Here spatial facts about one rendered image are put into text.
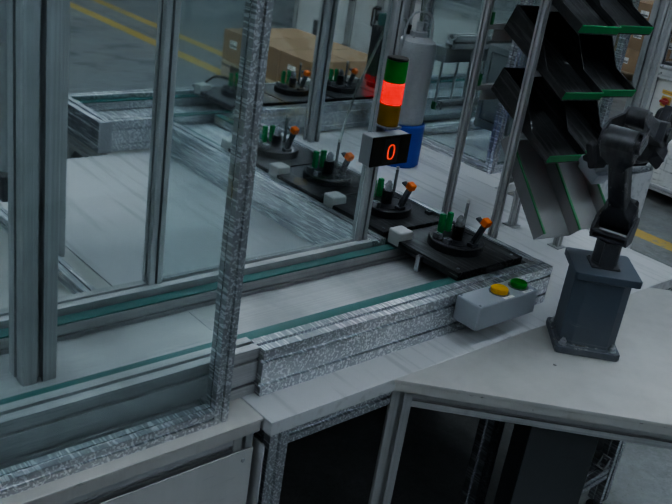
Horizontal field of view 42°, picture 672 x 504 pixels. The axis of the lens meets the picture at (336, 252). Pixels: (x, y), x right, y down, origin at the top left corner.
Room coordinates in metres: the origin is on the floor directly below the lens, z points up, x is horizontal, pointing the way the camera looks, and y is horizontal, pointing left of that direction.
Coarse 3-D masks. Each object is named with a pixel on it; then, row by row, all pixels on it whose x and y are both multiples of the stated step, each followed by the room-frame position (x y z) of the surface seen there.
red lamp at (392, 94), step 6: (384, 84) 1.97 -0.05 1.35; (390, 84) 1.96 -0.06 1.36; (396, 84) 1.96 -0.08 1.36; (402, 84) 1.97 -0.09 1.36; (384, 90) 1.97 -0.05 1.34; (390, 90) 1.96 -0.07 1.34; (396, 90) 1.96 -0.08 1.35; (402, 90) 1.97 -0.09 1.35; (384, 96) 1.97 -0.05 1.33; (390, 96) 1.96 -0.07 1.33; (396, 96) 1.96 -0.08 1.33; (402, 96) 1.98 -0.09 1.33; (384, 102) 1.96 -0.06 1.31; (390, 102) 1.96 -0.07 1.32; (396, 102) 1.96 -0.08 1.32
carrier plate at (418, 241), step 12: (420, 228) 2.11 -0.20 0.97; (432, 228) 2.13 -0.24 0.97; (408, 240) 2.02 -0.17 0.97; (420, 240) 2.03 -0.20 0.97; (408, 252) 1.98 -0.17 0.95; (420, 252) 1.95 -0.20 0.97; (432, 252) 1.96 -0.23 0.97; (492, 252) 2.02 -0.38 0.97; (504, 252) 2.04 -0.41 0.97; (432, 264) 1.92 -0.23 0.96; (444, 264) 1.90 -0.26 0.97; (456, 264) 1.91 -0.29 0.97; (468, 264) 1.93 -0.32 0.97; (480, 264) 1.94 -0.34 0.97; (492, 264) 1.95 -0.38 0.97; (504, 264) 1.98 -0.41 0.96; (516, 264) 2.02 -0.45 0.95; (456, 276) 1.86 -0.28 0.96; (468, 276) 1.89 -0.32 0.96
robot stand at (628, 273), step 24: (576, 264) 1.81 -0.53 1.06; (624, 264) 1.85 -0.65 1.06; (576, 288) 1.79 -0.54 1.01; (600, 288) 1.77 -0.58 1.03; (624, 288) 1.77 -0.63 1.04; (576, 312) 1.78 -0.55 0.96; (600, 312) 1.77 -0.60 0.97; (552, 336) 1.81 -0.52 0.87; (576, 336) 1.77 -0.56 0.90; (600, 336) 1.77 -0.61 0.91
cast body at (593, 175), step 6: (582, 156) 2.12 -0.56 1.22; (582, 162) 2.09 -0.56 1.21; (582, 168) 2.09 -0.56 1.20; (588, 168) 2.07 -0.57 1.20; (594, 168) 2.06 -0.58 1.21; (600, 168) 2.05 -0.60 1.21; (606, 168) 2.07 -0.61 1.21; (588, 174) 2.07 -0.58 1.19; (594, 174) 2.06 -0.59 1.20; (600, 174) 2.06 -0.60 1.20; (606, 174) 2.07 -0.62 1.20; (588, 180) 2.07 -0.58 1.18; (594, 180) 2.05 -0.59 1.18; (600, 180) 2.06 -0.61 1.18
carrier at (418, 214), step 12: (396, 168) 2.27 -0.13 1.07; (396, 180) 2.27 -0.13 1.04; (384, 192) 2.21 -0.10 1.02; (372, 204) 2.17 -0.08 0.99; (384, 204) 2.19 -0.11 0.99; (396, 204) 2.21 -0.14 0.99; (408, 204) 2.22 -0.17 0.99; (372, 216) 2.14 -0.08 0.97; (384, 216) 2.14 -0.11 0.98; (396, 216) 2.15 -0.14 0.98; (408, 216) 2.18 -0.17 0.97; (420, 216) 2.20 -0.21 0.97; (432, 216) 2.21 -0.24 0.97; (372, 228) 2.07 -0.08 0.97; (384, 228) 2.07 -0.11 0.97; (408, 228) 2.11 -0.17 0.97
